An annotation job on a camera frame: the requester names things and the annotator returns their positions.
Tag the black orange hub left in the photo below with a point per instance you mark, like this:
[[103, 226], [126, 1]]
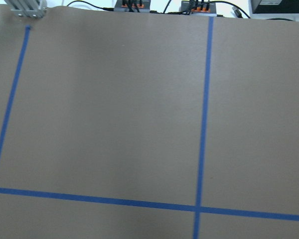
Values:
[[141, 6]]

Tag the black orange hub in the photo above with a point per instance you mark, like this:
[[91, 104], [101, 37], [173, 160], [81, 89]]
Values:
[[141, 6], [197, 7]]

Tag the black orange hub right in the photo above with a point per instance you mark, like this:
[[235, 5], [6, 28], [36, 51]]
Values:
[[197, 7]]

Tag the black laptop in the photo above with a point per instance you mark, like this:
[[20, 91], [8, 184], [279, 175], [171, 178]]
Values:
[[274, 6]]

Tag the aluminium frame post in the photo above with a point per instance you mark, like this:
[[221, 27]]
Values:
[[28, 8]]

